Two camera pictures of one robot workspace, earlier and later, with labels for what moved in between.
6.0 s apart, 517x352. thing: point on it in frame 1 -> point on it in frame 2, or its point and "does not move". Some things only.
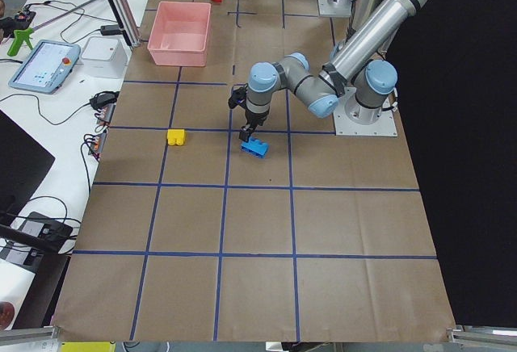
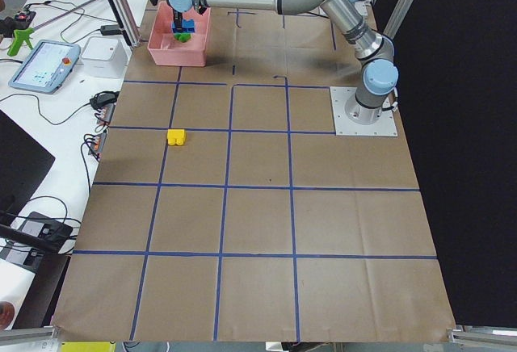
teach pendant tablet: x=46 y=68 does not move
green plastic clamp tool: x=20 y=35 does not move
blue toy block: x=255 y=148 -> x=187 y=27
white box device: x=104 y=56 does not move
